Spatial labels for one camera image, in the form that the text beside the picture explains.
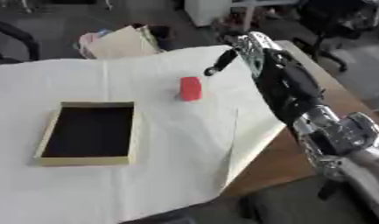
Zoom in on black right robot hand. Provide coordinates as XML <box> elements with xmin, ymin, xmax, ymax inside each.
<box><xmin>202</xmin><ymin>31</ymin><xmax>327</xmax><ymax>127</ymax></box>

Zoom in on tan box with black inside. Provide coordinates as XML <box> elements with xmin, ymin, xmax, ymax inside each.
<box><xmin>32</xmin><ymin>101</ymin><xmax>139</xmax><ymax>167</ymax></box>

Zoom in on black office chair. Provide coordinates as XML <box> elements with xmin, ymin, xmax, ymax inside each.
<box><xmin>290</xmin><ymin>0</ymin><xmax>379</xmax><ymax>73</ymax></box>

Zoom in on red block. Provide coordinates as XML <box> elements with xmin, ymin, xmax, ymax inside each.
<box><xmin>177</xmin><ymin>76</ymin><xmax>205</xmax><ymax>102</ymax></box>

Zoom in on white cabinet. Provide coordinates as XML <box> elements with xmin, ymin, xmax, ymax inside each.
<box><xmin>183</xmin><ymin>0</ymin><xmax>234</xmax><ymax>28</ymax></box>

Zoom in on tan paper bag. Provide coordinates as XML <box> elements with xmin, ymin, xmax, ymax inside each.
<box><xmin>86</xmin><ymin>24</ymin><xmax>164</xmax><ymax>60</ymax></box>

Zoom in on pink bag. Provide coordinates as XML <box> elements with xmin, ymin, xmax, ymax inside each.
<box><xmin>75</xmin><ymin>31</ymin><xmax>101</xmax><ymax>60</ymax></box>

